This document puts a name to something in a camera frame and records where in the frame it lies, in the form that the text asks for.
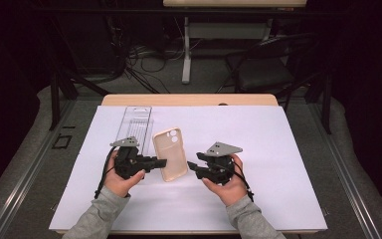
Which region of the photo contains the hand-held gripper black cable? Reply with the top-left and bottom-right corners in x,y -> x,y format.
229,154 -> 256,203
94,145 -> 117,200

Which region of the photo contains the person's right hand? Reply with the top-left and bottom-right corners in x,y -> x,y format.
201,153 -> 249,207

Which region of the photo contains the aluminium floor rail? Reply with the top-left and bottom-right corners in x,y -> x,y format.
307,103 -> 382,239
0,99 -> 78,239

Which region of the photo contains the beige phone case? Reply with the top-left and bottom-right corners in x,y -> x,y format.
151,126 -> 189,183

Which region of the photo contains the black chair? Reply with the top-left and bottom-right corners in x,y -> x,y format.
224,32 -> 316,95

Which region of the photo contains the white-legged desk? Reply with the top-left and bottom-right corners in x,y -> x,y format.
162,0 -> 308,85

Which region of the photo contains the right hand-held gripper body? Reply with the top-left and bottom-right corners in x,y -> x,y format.
196,141 -> 244,186

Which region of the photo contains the wooden table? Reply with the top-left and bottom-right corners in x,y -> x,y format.
48,94 -> 328,235

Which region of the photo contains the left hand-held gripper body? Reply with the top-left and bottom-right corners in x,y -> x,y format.
109,135 -> 154,180

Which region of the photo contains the bundle of floor cables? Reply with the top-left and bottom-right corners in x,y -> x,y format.
104,15 -> 207,95

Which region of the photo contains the white table mat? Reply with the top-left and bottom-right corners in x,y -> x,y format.
48,105 -> 328,232

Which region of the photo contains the right hand-held gripper black cable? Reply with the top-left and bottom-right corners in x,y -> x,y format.
229,154 -> 256,203

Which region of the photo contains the left hand-held gripper black cable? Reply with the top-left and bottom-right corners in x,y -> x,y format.
94,145 -> 117,200

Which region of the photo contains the clear plastic tray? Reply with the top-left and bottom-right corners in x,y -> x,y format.
113,106 -> 155,159

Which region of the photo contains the black metal stand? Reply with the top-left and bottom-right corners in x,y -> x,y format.
279,70 -> 333,135
48,71 -> 111,131

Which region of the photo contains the person's left hand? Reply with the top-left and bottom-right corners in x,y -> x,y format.
103,151 -> 146,199

